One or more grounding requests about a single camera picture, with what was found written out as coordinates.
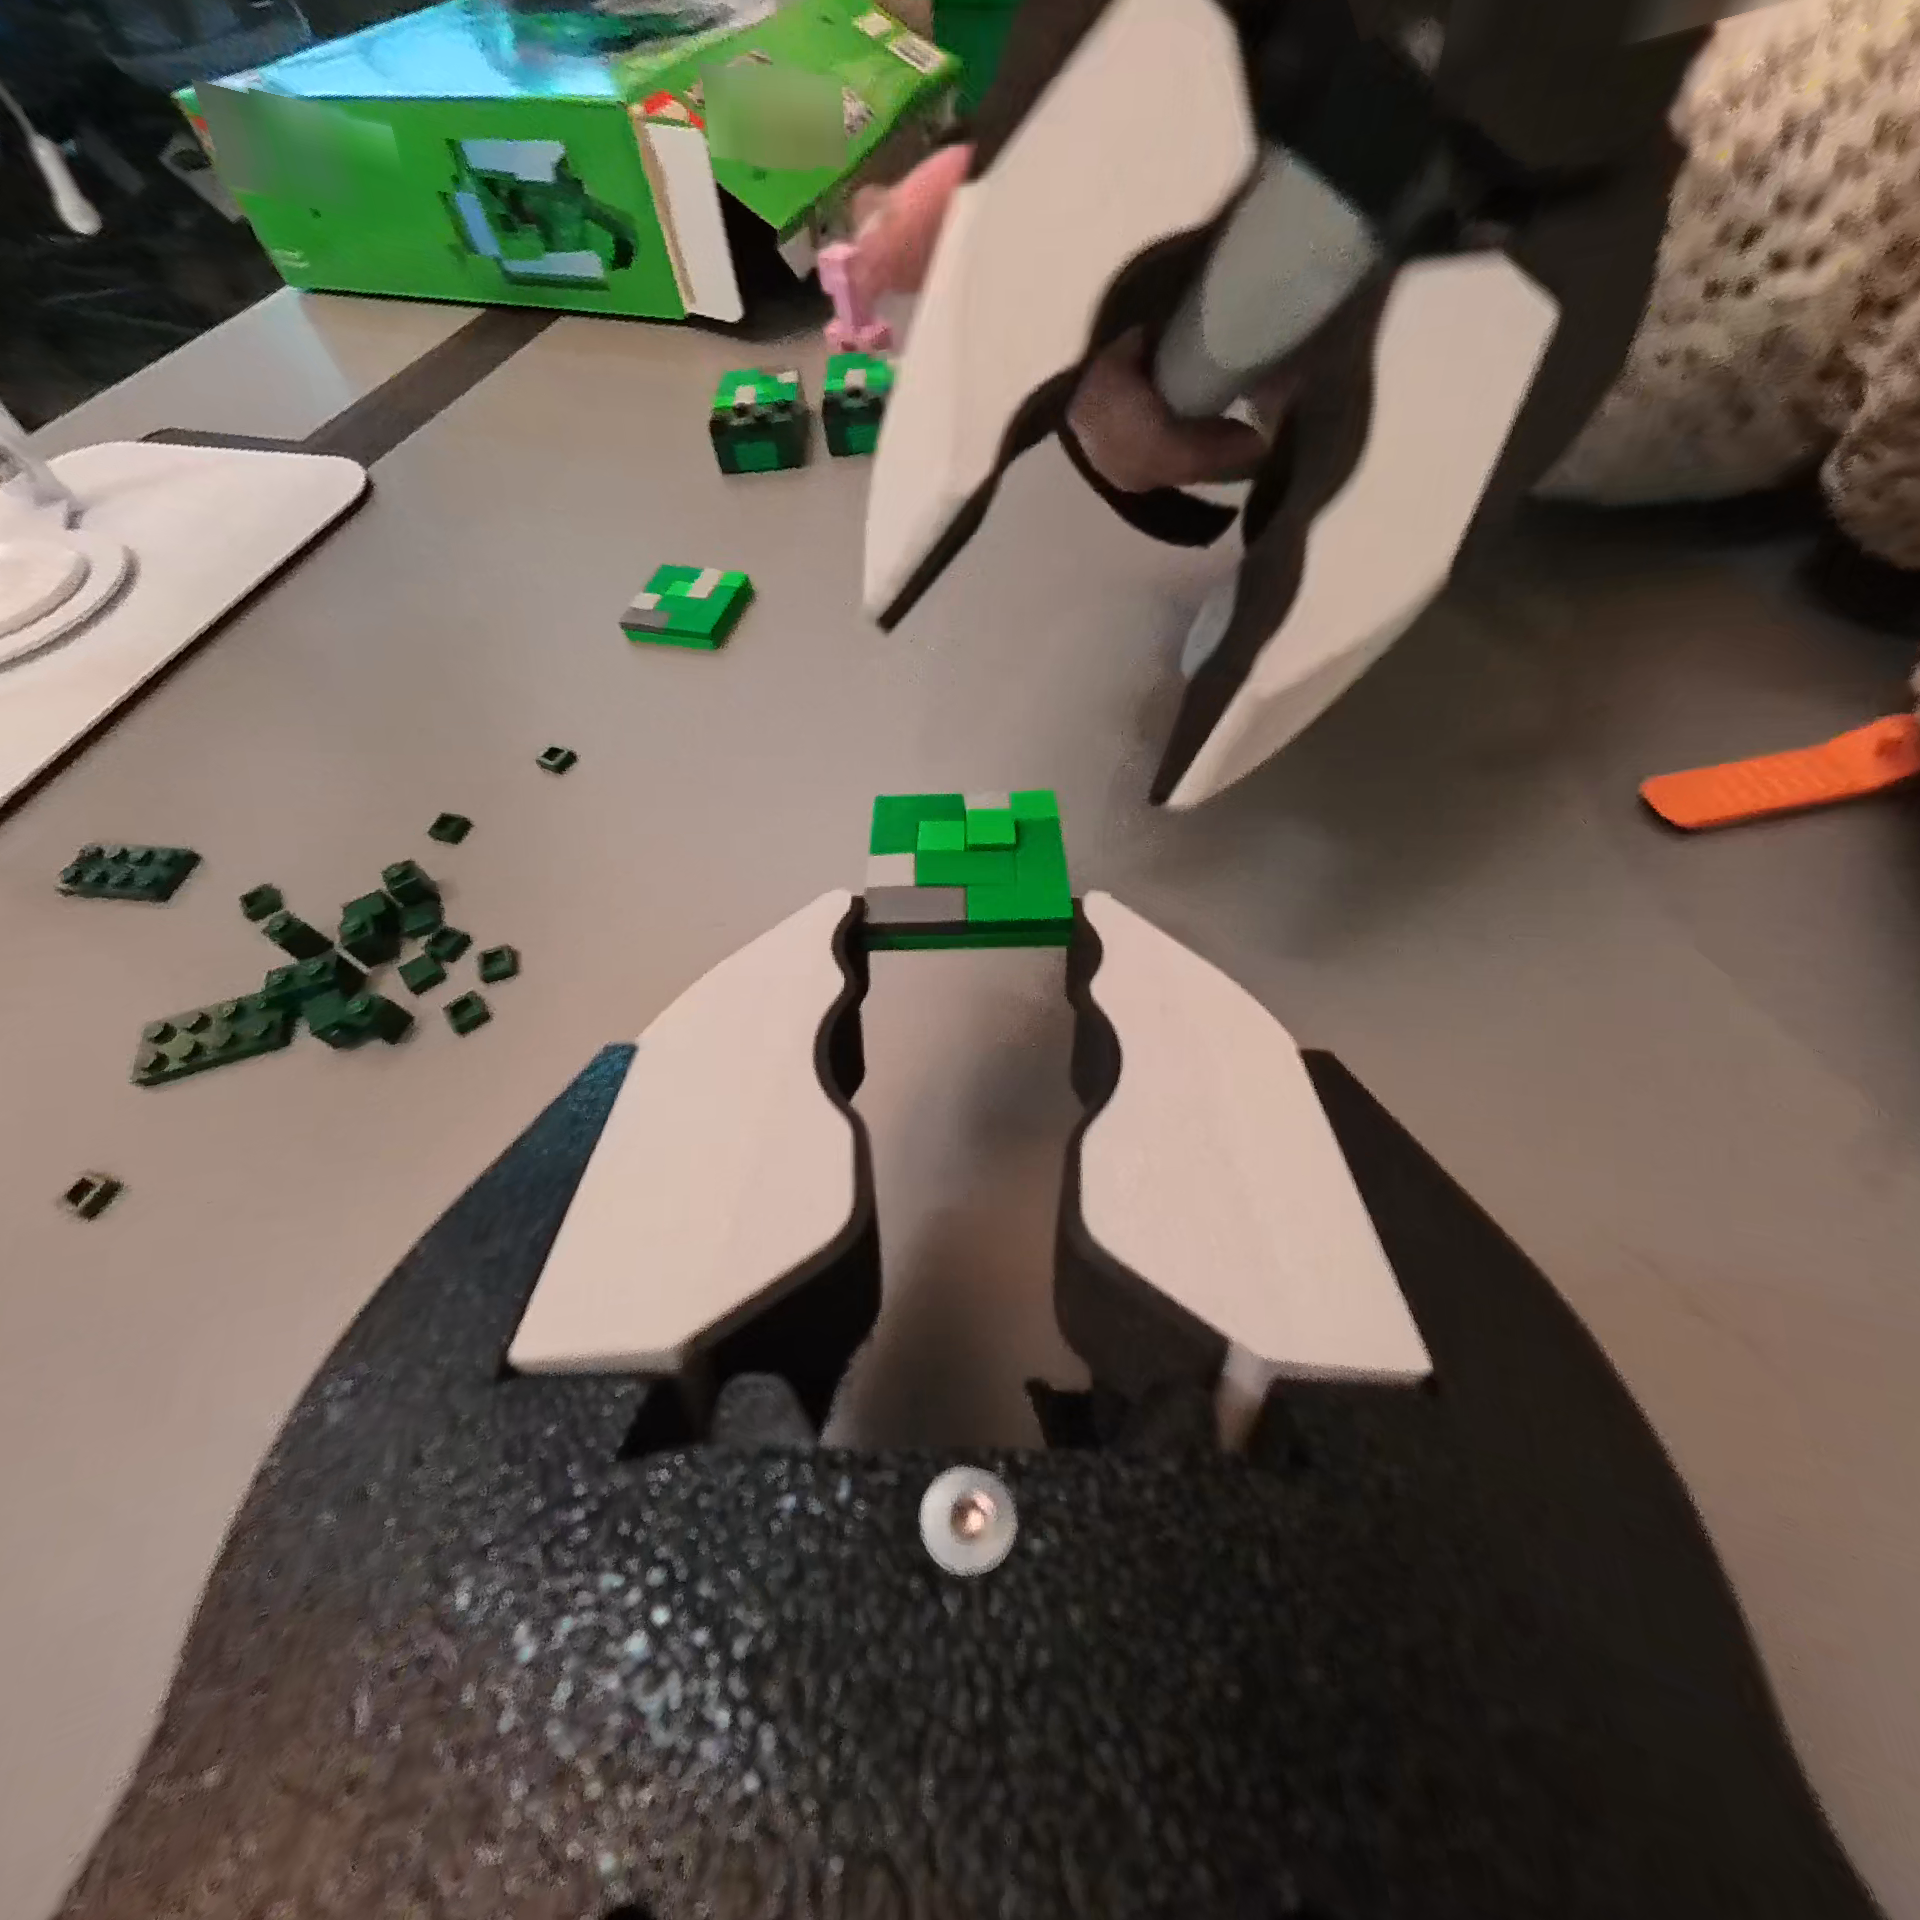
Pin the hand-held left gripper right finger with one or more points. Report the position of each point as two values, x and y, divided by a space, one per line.
1230 1201

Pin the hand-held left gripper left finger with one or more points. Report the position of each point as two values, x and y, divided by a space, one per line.
704 1201

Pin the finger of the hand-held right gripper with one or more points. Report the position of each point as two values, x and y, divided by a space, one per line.
1035 225
1425 451

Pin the green lego panel with studs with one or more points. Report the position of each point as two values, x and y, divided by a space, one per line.
968 870

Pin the pink lego pig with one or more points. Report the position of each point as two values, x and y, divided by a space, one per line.
852 294

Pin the dark green lego cube build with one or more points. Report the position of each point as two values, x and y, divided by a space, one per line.
857 406
762 423

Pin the flat green lego panel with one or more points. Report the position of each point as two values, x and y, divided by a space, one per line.
687 603

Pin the green lego box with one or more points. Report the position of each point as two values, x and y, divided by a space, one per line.
494 194

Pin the person's right hand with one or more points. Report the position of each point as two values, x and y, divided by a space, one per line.
1154 441

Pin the pile of dark green pieces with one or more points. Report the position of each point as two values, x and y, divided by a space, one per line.
345 931

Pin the orange brick separator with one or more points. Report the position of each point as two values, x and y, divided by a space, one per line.
1785 780

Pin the white book stand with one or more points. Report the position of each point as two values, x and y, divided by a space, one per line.
182 556

